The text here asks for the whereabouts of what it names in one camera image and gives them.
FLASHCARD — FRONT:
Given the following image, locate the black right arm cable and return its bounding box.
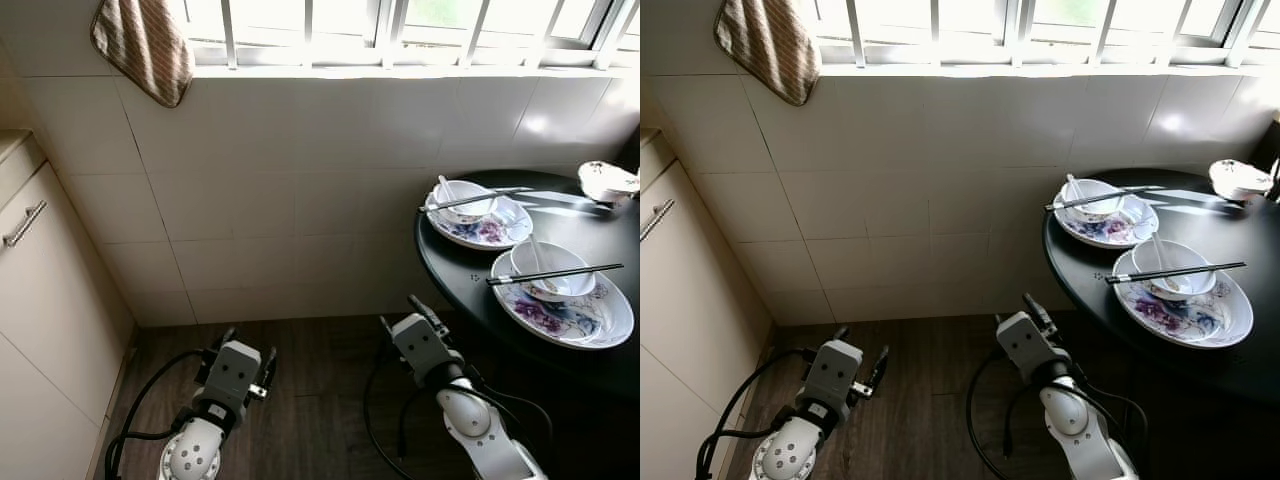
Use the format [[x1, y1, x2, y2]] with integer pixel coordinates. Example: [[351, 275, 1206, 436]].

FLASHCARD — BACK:
[[1072, 382, 1153, 453], [361, 340, 411, 461], [465, 380, 557, 446], [964, 342, 1013, 463]]

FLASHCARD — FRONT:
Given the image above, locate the black chopstick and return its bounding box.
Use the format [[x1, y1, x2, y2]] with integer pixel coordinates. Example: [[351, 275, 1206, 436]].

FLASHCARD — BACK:
[[1045, 185, 1166, 212], [486, 263, 625, 287], [418, 186, 534, 214], [1107, 261, 1248, 285]]

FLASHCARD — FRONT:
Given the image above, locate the large floral white plate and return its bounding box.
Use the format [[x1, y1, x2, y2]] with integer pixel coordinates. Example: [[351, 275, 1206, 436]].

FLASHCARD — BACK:
[[490, 250, 635, 351], [1112, 248, 1255, 349]]

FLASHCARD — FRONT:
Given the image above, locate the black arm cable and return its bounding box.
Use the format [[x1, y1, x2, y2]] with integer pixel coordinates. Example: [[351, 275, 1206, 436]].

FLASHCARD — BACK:
[[104, 349, 208, 480], [964, 342, 1013, 463], [1072, 382, 1153, 453], [465, 380, 557, 446], [361, 340, 411, 461], [696, 349, 816, 480]]

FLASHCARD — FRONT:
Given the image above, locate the small floral white plate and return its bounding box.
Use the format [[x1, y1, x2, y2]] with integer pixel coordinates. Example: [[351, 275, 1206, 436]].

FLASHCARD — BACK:
[[424, 190, 535, 251], [1052, 190, 1161, 250]]

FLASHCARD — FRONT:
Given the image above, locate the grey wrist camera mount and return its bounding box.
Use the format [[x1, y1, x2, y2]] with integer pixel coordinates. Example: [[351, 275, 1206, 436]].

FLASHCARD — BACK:
[[391, 313, 449, 379], [996, 311, 1052, 377], [806, 339, 864, 413], [203, 340, 264, 413]]

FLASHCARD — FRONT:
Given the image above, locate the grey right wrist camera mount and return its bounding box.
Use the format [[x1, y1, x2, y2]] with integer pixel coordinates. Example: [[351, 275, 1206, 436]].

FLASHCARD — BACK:
[[996, 311, 1052, 377], [391, 313, 449, 379]]

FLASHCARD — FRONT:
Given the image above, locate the silver cabinet handle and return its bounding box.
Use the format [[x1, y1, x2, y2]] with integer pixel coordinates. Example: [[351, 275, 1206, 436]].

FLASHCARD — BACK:
[[640, 198, 677, 242], [3, 200, 49, 249]]

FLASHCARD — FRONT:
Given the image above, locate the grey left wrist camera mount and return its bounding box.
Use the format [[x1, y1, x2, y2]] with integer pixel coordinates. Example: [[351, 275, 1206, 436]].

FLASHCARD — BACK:
[[806, 339, 864, 413], [203, 340, 264, 413]]

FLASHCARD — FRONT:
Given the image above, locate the white window frame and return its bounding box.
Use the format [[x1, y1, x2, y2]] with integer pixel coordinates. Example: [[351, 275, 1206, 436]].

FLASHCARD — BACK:
[[800, 0, 1280, 73], [178, 0, 641, 73]]

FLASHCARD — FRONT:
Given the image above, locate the black round table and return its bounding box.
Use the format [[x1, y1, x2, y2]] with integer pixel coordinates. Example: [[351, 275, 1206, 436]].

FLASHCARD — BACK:
[[414, 168, 641, 403], [1042, 168, 1280, 406]]

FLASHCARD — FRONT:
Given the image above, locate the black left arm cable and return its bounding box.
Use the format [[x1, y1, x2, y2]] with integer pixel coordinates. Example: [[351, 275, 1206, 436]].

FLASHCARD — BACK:
[[104, 349, 208, 480], [696, 349, 816, 480]]

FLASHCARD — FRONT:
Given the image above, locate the beige kitchen cabinet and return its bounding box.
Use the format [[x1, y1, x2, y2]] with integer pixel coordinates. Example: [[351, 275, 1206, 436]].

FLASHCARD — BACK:
[[640, 128, 773, 480], [0, 128, 138, 480]]

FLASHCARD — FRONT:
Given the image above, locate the brown striped hanging cloth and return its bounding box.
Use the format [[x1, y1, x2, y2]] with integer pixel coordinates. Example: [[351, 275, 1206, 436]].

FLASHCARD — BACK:
[[714, 0, 822, 107], [90, 0, 195, 109]]

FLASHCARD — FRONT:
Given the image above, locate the small white patterned bowl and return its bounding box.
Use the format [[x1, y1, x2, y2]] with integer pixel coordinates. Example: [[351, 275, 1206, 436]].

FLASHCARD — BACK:
[[1208, 158, 1277, 205], [578, 160, 641, 207]]

